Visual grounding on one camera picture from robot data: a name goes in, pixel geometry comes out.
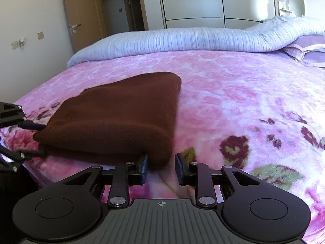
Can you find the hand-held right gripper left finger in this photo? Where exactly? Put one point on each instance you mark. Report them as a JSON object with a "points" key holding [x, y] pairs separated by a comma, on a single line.
{"points": [[143, 168]]}

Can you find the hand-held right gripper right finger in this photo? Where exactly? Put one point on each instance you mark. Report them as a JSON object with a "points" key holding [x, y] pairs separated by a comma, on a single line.
{"points": [[180, 169]]}

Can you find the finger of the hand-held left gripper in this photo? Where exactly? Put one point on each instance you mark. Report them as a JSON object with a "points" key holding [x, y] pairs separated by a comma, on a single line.
{"points": [[15, 157], [10, 114]]}

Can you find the brown knit button vest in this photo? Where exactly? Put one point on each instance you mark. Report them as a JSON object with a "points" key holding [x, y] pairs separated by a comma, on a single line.
{"points": [[119, 117]]}

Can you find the pink floral blanket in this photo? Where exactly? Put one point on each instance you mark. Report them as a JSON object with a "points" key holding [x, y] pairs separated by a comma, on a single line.
{"points": [[241, 106]]}

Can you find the lilac striped quilt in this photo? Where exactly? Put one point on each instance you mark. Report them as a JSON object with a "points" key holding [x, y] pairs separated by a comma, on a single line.
{"points": [[190, 40]]}

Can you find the wooden door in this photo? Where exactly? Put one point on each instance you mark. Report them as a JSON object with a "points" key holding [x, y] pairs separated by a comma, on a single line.
{"points": [[83, 7]]}

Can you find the white wardrobe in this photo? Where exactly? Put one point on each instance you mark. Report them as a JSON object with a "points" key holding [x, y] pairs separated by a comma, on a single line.
{"points": [[203, 2]]}

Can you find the purple pillow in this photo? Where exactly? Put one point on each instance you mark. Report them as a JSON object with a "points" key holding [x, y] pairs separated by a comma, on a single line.
{"points": [[311, 44], [316, 61]]}

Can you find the beige wall socket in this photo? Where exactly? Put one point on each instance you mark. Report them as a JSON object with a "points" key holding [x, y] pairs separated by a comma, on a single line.
{"points": [[14, 45], [40, 35]]}

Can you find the white wall plug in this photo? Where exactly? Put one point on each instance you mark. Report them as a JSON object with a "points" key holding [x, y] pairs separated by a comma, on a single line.
{"points": [[21, 41]]}

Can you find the white wall shelf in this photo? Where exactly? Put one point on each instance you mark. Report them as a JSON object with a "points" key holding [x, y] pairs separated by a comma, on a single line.
{"points": [[284, 9]]}

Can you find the round wall mirror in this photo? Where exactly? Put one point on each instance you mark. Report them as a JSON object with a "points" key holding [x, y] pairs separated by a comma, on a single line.
{"points": [[296, 0]]}

